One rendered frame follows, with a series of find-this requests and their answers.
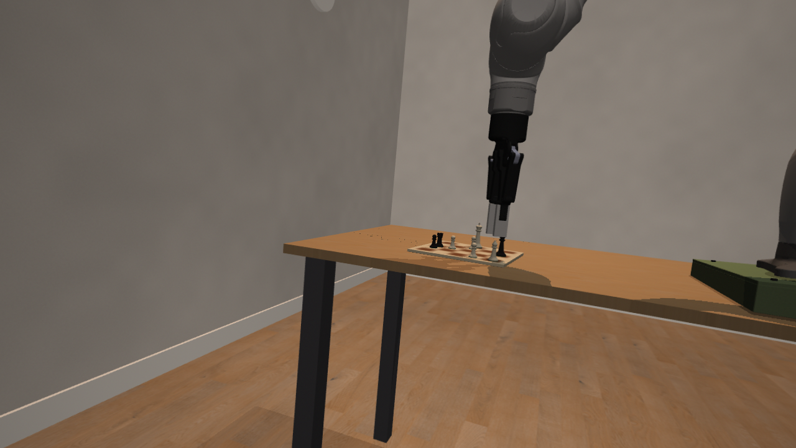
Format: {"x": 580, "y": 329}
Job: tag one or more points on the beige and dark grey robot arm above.
{"x": 523, "y": 31}

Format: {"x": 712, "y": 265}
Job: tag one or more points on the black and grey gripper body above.
{"x": 507, "y": 130}

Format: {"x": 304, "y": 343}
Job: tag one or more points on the white bishop chess piece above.
{"x": 493, "y": 254}

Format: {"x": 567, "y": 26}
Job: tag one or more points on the brown and cream chessboard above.
{"x": 462, "y": 253}

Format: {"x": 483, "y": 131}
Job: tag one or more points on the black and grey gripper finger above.
{"x": 492, "y": 196}
{"x": 508, "y": 181}

